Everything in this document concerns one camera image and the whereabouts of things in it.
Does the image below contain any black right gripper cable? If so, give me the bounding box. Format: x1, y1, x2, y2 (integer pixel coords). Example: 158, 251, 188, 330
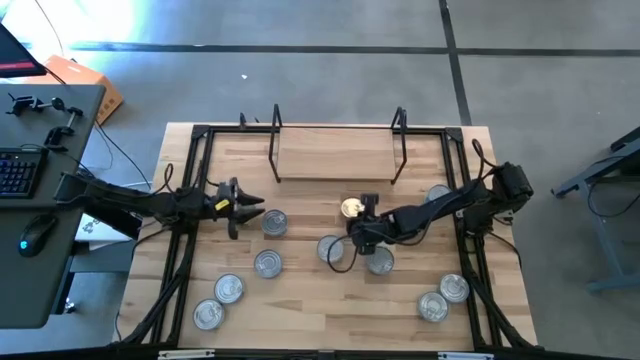
326, 233, 362, 275

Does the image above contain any blue yellowfin tuna can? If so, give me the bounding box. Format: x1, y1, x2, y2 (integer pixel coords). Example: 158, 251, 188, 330
425, 183, 453, 204
253, 249, 284, 280
417, 291, 450, 323
439, 273, 471, 304

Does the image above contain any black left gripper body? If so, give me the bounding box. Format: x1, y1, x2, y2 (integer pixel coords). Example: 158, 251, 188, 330
212, 176, 241, 241

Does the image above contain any black laptop with red stripe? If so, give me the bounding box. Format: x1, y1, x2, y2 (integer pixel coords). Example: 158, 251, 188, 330
0, 22, 49, 79

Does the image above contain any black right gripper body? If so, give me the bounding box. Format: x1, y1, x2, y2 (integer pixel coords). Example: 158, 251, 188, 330
359, 193, 402, 255

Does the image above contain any black computer mouse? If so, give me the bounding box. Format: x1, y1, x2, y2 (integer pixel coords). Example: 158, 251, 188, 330
18, 213, 59, 259

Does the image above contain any white printed box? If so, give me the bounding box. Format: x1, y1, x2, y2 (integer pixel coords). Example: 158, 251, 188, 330
74, 213, 144, 251

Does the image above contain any black aluminium table frame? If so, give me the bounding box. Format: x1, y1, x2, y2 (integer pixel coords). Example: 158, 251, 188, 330
117, 123, 540, 351

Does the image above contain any black cable on stand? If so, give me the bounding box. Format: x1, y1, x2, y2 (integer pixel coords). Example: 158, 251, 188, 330
586, 153, 640, 220

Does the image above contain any wire shelf rack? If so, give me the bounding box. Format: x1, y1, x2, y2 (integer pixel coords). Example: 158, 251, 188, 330
268, 103, 409, 186

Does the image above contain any dark grey desk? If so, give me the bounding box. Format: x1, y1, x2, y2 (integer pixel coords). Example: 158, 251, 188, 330
0, 83, 108, 330

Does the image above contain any black desk clamp with knob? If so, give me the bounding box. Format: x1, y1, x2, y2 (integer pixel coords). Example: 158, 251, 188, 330
5, 92, 67, 118

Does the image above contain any white metal bracket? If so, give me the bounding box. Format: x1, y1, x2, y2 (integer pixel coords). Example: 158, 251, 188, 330
437, 351, 495, 360
157, 349, 217, 360

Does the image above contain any black backlit keyboard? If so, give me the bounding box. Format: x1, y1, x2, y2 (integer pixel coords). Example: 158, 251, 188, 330
0, 146, 50, 200

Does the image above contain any black desk support beam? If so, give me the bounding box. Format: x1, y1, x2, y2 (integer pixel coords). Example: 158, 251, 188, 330
82, 199, 144, 241

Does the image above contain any navy label seafood can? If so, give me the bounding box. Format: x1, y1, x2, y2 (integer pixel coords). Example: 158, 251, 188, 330
213, 273, 246, 305
316, 234, 346, 264
365, 247, 396, 276
192, 298, 226, 332

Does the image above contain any blue-grey metal stand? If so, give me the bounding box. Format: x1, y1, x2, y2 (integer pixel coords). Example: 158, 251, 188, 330
550, 125, 640, 294

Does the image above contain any orange cardboard box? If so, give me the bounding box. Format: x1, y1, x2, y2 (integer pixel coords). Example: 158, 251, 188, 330
19, 54, 125, 126

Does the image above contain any green label seafood can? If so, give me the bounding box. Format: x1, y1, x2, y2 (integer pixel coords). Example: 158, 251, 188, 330
260, 208, 289, 238
340, 197, 365, 220

